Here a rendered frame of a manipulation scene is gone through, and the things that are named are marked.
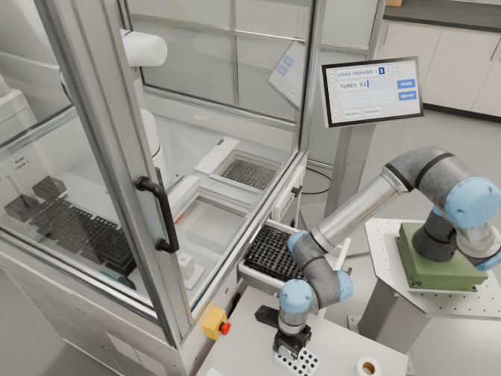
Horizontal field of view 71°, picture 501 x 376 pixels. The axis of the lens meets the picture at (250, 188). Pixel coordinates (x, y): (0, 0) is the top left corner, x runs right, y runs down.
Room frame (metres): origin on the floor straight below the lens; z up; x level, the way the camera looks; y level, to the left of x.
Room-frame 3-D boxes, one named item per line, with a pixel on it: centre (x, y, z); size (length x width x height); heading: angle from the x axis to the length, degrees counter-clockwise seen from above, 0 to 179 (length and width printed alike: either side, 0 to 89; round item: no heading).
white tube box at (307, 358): (0.44, -0.14, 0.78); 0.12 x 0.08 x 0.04; 51
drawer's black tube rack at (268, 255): (0.77, -0.11, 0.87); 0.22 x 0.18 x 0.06; 62
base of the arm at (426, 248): (0.82, -0.69, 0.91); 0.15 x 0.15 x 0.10
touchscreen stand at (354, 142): (1.64, -0.63, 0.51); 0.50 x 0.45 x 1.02; 10
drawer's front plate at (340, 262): (0.68, -0.29, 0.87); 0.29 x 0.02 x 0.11; 152
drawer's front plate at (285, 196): (1.10, -0.17, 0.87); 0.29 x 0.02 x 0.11; 152
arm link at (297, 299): (0.45, -0.11, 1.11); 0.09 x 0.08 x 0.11; 111
